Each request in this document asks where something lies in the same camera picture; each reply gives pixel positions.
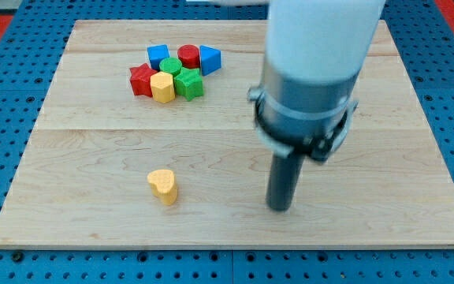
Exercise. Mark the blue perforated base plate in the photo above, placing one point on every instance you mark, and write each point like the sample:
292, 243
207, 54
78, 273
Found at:
29, 53

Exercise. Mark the red cylinder block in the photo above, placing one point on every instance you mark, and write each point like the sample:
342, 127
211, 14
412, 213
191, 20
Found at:
189, 56

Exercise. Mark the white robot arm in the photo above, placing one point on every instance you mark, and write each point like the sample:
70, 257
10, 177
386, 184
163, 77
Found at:
314, 52

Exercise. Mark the yellow heart block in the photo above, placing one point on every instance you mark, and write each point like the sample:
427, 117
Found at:
163, 185

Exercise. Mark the blue cube block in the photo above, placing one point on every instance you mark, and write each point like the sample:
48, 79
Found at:
156, 54

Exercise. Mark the green cylinder block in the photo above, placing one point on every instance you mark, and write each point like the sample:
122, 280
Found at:
171, 65

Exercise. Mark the blue triangle block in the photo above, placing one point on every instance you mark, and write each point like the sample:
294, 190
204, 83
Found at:
210, 59

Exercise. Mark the wooden board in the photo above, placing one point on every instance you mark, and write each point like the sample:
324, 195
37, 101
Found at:
82, 180

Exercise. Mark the yellow pentagon block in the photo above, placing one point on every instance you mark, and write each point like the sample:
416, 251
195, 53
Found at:
162, 87

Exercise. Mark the green star block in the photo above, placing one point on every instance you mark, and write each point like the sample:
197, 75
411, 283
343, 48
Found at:
189, 83

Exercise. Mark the red star block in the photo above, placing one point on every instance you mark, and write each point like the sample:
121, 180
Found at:
140, 79

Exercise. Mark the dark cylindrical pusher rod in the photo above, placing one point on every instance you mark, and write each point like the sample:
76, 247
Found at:
284, 174

